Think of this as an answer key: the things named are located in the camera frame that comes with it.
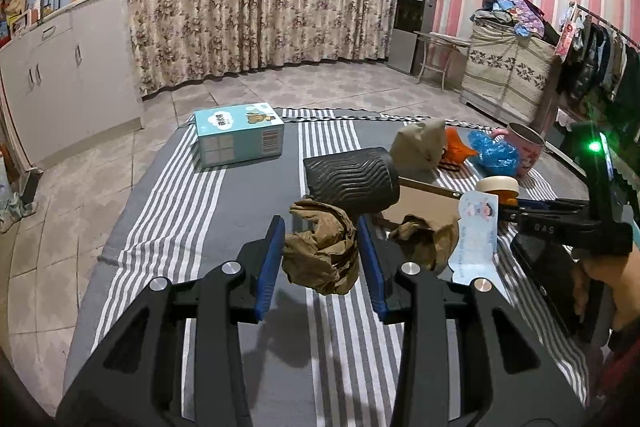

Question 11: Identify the brown paper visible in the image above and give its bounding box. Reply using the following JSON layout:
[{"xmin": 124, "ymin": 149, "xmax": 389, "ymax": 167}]
[
  {"xmin": 387, "ymin": 214, "xmax": 461, "ymax": 278},
  {"xmin": 281, "ymin": 199, "xmax": 362, "ymax": 297}
]

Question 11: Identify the orange plastic bag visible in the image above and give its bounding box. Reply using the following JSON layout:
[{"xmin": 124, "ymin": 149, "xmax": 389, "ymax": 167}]
[{"xmin": 437, "ymin": 128, "xmax": 478, "ymax": 172}]

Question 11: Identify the pile of folded clothes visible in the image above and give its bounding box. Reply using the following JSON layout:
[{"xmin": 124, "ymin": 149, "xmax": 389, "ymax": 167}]
[{"xmin": 472, "ymin": 0, "xmax": 558, "ymax": 42}]

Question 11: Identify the blue and floral curtain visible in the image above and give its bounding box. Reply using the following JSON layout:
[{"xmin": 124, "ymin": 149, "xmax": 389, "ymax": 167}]
[{"xmin": 30, "ymin": 0, "xmax": 416, "ymax": 95}]

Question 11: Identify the person's right hand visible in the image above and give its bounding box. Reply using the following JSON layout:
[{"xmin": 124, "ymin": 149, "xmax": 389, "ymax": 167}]
[{"xmin": 572, "ymin": 252, "xmax": 640, "ymax": 333}]

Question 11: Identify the pink metal cup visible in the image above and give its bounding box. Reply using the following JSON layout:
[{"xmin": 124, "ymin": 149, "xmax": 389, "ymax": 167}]
[{"xmin": 492, "ymin": 122, "xmax": 545, "ymax": 178}]

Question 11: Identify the row of hanging clothes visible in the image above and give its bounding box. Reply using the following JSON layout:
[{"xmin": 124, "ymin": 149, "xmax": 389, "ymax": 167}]
[{"xmin": 555, "ymin": 7, "xmax": 640, "ymax": 120}]

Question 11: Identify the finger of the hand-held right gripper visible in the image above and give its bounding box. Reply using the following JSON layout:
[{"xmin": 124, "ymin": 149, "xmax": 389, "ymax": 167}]
[
  {"xmin": 515, "ymin": 199, "xmax": 591, "ymax": 214},
  {"xmin": 500, "ymin": 206, "xmax": 556, "ymax": 228}
]

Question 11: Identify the small metal side table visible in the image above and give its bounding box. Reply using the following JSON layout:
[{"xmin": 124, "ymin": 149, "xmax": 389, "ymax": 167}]
[{"xmin": 414, "ymin": 31, "xmax": 471, "ymax": 90}]

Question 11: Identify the cloth covered cabinet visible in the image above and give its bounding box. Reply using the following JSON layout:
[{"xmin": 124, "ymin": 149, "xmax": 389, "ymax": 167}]
[{"xmin": 460, "ymin": 19, "xmax": 558, "ymax": 122}]

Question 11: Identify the brown cardboard sheet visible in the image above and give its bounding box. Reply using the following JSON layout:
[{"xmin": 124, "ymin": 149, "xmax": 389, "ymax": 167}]
[{"xmin": 375, "ymin": 177, "xmax": 463, "ymax": 228}]

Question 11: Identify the black ribbed cylinder speaker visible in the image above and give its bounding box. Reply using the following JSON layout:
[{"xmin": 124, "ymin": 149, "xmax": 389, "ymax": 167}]
[{"xmin": 303, "ymin": 147, "xmax": 401, "ymax": 214}]

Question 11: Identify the khaki cloth pouch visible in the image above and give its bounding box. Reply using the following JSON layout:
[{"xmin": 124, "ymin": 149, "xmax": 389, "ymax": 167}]
[{"xmin": 390, "ymin": 118, "xmax": 448, "ymax": 172}]

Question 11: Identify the white tape roll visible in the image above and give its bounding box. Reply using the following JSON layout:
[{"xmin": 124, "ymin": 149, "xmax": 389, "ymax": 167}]
[{"xmin": 475, "ymin": 176, "xmax": 521, "ymax": 208}]

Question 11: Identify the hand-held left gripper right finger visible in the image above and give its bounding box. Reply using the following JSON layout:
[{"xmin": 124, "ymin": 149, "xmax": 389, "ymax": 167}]
[{"xmin": 356, "ymin": 214, "xmax": 586, "ymax": 427}]

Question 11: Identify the white cabinet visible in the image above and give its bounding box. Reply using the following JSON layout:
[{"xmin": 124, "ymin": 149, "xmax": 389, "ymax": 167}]
[{"xmin": 0, "ymin": 0, "xmax": 146, "ymax": 172}]

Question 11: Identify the white printed card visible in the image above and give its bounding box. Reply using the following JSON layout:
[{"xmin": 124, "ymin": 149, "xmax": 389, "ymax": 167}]
[{"xmin": 447, "ymin": 192, "xmax": 501, "ymax": 283}]

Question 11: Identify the metal clothes rack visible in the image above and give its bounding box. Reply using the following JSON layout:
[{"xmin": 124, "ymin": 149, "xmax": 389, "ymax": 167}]
[{"xmin": 570, "ymin": 3, "xmax": 640, "ymax": 52}]

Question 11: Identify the grey water dispenser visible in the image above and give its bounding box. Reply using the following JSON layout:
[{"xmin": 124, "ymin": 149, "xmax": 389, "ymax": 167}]
[{"xmin": 390, "ymin": 0, "xmax": 438, "ymax": 75}]

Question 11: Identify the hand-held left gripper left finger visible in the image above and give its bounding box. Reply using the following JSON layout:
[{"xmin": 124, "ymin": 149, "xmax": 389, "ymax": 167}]
[{"xmin": 55, "ymin": 215, "xmax": 287, "ymax": 427}]

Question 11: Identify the blue plastic bag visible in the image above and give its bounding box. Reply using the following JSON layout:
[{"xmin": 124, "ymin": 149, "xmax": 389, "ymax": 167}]
[{"xmin": 467, "ymin": 129, "xmax": 521, "ymax": 178}]

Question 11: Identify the light blue tissue box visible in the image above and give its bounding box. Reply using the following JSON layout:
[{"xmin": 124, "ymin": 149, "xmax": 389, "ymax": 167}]
[{"xmin": 194, "ymin": 102, "xmax": 286, "ymax": 168}]

